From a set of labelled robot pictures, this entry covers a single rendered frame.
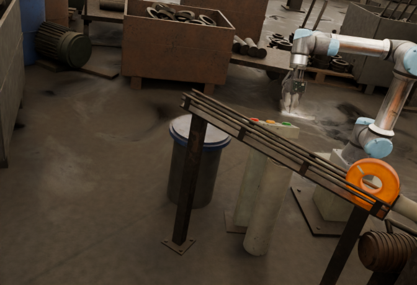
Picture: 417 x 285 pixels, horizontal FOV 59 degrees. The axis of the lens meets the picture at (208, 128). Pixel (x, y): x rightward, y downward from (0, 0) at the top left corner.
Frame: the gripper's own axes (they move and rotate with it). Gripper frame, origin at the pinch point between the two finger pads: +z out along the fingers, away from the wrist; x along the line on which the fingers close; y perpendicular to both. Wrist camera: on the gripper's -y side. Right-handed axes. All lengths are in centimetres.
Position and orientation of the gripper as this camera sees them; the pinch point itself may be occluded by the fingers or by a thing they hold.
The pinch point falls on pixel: (288, 110)
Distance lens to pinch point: 171.4
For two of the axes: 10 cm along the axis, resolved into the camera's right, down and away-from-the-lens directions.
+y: 1.0, 1.5, -9.8
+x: 9.9, 1.2, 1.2
